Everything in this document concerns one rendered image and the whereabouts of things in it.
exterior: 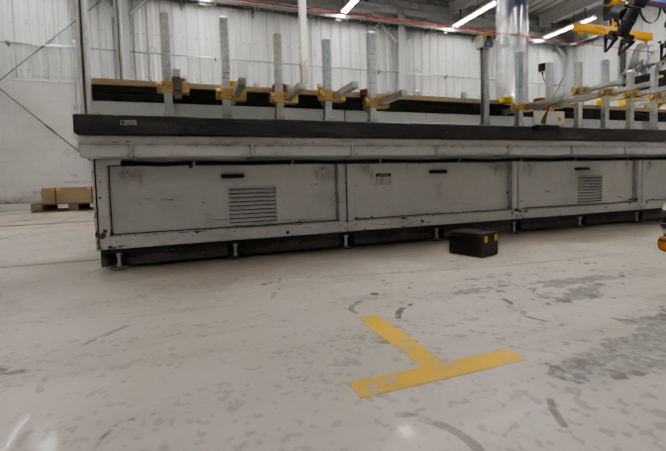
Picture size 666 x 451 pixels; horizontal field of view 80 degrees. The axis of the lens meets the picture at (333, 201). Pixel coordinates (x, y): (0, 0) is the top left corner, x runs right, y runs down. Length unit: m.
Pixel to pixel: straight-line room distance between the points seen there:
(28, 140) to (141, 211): 7.43
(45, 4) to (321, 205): 8.37
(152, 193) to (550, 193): 2.63
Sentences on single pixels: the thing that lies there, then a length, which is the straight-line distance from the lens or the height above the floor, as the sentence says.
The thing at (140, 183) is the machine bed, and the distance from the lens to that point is 2.18.
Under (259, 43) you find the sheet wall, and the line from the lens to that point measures 9.74.
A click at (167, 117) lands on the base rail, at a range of 1.92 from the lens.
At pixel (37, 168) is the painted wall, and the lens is 9.46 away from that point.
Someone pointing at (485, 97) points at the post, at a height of 0.86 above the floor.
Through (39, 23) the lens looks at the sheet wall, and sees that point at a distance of 9.93.
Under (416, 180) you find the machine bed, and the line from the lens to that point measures 2.56.
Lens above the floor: 0.40
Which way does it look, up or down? 3 degrees down
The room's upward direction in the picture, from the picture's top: 2 degrees counter-clockwise
